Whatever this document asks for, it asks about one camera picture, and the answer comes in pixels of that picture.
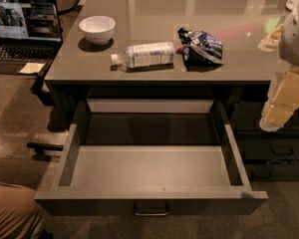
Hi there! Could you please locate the clear plastic water bottle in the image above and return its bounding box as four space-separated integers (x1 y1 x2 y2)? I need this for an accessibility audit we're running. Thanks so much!
111 42 175 69

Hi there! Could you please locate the person's leg in tan trousers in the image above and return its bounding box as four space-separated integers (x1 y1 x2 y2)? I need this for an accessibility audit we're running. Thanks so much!
0 182 46 239

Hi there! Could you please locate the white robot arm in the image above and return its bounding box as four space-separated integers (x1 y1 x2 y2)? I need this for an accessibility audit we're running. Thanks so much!
258 0 299 132

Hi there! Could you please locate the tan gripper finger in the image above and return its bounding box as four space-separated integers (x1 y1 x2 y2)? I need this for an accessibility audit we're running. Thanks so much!
259 67 299 132

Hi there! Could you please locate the white paper note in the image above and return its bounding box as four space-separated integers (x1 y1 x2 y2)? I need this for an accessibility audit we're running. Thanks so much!
19 63 44 75

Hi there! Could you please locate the blue chip bag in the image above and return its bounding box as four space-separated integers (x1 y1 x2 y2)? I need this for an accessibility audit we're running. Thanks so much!
177 28 223 65

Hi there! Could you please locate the white ceramic bowl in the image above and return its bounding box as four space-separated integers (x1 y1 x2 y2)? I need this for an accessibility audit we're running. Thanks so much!
79 16 116 45

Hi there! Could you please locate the open black laptop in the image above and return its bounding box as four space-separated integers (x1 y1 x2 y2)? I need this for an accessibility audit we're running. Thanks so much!
0 0 63 75

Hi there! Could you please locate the open grey top drawer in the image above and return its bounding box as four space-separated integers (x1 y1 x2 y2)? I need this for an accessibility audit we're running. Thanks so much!
35 101 268 216

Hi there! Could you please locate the black chair leg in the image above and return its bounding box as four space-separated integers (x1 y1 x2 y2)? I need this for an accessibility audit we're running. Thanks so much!
27 142 64 154

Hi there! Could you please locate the metal drawer handle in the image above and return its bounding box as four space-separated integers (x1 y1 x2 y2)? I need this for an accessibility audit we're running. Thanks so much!
134 200 169 217

